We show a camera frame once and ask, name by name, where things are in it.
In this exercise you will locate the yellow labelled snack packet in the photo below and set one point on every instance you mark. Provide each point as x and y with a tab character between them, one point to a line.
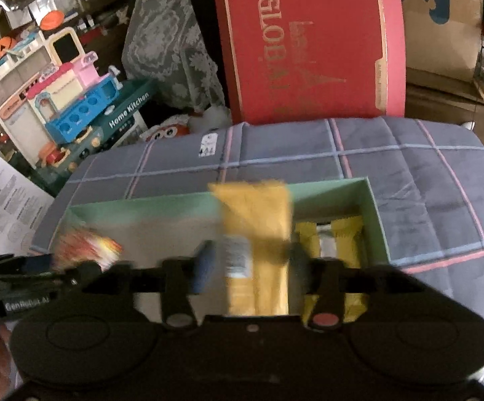
263	217

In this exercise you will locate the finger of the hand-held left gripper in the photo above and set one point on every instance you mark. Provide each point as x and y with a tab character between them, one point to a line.
37	264

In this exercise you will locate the grey lace cloth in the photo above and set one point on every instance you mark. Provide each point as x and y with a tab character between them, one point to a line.
166	46

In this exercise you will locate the pastel toy kitchen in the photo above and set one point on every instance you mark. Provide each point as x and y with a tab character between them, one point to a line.
58	92

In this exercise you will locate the colourful yellow red snack packet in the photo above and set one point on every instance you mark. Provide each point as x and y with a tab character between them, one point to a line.
84	247

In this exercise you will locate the yellow silver-seam snack packet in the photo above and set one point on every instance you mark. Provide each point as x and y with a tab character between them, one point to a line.
348	238

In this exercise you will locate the orange pumpkin toy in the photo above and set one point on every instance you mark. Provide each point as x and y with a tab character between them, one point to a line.
3	48

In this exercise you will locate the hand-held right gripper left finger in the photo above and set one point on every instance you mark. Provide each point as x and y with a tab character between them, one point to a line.
202	268

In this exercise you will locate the green cardboard box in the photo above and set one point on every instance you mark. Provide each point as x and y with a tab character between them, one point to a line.
141	209

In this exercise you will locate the orange disc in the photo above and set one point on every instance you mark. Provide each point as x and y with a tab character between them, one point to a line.
52	18

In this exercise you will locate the teal toy carton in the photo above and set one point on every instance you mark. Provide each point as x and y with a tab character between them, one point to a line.
121	115

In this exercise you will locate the wooden shelf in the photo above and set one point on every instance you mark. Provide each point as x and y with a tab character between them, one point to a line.
446	106

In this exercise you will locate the white printed paper sheet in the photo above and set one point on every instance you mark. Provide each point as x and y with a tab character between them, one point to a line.
4	209

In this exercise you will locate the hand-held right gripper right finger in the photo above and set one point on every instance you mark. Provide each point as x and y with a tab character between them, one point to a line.
299	261

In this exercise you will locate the plaid grey blanket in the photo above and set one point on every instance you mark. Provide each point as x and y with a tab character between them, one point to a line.
434	175

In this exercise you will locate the red gift box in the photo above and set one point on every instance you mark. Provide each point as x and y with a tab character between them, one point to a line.
309	46

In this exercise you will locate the brown cardboard box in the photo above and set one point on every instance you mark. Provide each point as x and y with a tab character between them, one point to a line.
438	21

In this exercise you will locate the red white plush toy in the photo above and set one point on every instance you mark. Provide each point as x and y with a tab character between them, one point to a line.
169	130

